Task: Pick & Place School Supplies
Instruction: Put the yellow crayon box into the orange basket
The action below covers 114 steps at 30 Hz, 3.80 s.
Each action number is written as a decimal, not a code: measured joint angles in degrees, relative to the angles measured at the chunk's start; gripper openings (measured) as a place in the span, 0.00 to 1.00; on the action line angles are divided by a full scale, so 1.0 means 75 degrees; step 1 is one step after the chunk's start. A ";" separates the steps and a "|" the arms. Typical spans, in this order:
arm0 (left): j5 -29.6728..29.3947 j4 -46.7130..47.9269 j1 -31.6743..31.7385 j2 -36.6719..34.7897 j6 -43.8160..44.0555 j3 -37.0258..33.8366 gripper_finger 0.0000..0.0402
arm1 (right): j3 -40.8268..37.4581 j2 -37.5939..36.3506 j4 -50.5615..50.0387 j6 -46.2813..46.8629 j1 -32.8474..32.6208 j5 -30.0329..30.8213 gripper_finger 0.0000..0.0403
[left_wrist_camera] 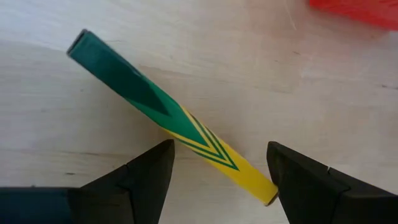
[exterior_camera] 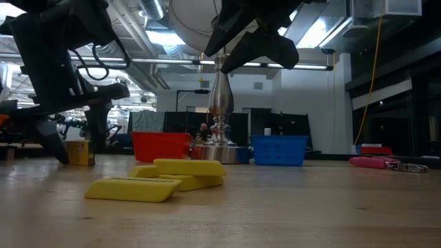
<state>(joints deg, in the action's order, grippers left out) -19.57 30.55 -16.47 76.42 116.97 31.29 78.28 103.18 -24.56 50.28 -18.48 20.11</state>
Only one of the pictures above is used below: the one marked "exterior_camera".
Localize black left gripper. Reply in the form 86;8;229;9
10;10;131;165

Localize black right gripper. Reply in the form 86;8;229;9
204;0;304;75

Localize small yellow box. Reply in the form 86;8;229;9
66;140;96;167

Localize yellow eraser block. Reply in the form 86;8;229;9
127;164;161;179
84;176;183;203
158;174;225;192
153;158;227;178

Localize pink handled pliers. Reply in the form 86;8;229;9
349;156;430;174

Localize silver table lamp white shade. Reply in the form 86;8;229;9
168;0;259;165

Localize black monitor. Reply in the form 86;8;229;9
0;99;18;115

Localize bright ceiling light panel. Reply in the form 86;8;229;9
146;30;186;46
296;16;353;49

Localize grey cloth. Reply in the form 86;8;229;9
132;110;165;134

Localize red plastic basket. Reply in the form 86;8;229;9
132;132;194;163

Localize long horizontal light bar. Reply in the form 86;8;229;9
0;51;334;72

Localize black cabinet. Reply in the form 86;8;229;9
249;108;314;149

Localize person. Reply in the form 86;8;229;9
196;122;212;141

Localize black partition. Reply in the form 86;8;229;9
163;111;249;145

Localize blue plastic basket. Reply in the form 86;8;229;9
250;134;309;167

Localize white ventilation box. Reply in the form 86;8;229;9
351;0;423;18

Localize red box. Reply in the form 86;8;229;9
360;146;393;156

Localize black bracket stand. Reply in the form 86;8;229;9
176;88;211;113

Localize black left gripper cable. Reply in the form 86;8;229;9
70;36;132;82

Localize silver ventilation duct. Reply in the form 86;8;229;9
139;0;166;21

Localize yellow cable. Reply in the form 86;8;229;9
353;0;386;145

